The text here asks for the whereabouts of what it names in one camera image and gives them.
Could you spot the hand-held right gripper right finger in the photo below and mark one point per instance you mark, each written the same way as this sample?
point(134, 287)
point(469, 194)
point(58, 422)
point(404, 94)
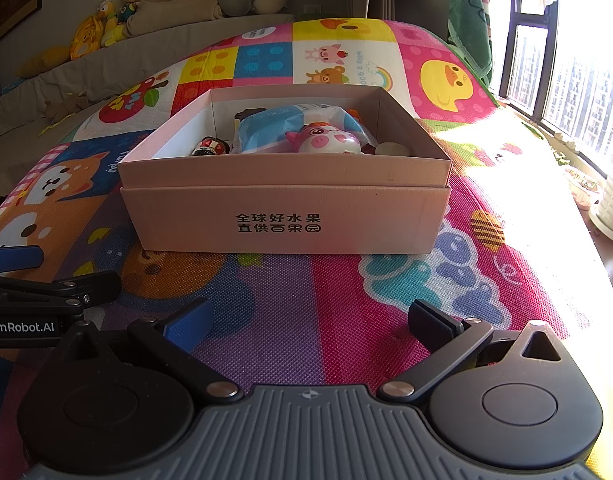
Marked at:
point(431, 321)

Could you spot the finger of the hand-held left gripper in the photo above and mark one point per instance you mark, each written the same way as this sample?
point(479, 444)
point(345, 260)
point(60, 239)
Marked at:
point(16, 257)
point(76, 287)

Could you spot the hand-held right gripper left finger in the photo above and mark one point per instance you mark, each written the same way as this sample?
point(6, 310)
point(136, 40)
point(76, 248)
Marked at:
point(189, 317)

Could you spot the pink cardboard box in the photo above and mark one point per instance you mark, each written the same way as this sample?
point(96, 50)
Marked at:
point(286, 210)

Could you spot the pale yellow squishy toy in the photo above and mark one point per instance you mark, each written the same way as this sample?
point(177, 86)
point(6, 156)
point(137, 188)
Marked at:
point(394, 149)

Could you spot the blue white wet wipes pack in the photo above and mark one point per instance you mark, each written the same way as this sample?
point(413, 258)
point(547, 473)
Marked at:
point(266, 130)

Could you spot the pink round pig toy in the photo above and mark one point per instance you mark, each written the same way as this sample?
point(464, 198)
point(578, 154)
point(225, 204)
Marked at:
point(319, 141)

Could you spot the yellow cake toy brown top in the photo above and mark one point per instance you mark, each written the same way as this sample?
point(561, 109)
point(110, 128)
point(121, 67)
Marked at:
point(250, 113)

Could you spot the colourful cartoon play mat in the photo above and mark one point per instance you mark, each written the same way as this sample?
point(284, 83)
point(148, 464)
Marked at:
point(306, 300)

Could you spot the brown plush toy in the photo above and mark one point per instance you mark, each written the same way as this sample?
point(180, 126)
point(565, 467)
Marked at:
point(64, 107)

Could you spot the beige sofa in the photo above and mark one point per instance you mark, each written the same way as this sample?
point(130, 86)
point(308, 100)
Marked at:
point(51, 85)

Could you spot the yellow plush toy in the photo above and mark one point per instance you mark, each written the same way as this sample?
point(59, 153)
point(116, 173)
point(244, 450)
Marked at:
point(44, 62)

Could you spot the small flower pots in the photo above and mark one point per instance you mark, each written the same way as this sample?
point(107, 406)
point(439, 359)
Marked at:
point(581, 187)

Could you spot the white plant pot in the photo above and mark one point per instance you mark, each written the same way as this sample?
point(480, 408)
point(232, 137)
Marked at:
point(611, 200)

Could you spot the red orange toy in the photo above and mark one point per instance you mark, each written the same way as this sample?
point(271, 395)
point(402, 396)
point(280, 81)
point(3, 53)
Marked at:
point(355, 113)

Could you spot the yellow plush backpack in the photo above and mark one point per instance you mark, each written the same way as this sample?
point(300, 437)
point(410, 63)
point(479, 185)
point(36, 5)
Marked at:
point(86, 37)

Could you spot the yellow duck plush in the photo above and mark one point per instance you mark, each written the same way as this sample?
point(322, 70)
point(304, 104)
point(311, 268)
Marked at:
point(109, 22)

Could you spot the cartoon boy plush doll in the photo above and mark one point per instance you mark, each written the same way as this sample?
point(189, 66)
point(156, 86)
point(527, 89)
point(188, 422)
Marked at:
point(128, 2)

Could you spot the black framed window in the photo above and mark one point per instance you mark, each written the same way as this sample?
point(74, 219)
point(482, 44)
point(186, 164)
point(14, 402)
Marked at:
point(546, 60)

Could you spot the beige folded cushions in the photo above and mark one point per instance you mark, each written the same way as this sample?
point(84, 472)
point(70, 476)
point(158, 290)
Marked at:
point(176, 7)

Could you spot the green cartoon towel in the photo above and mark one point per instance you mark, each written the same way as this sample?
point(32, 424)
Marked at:
point(469, 25)

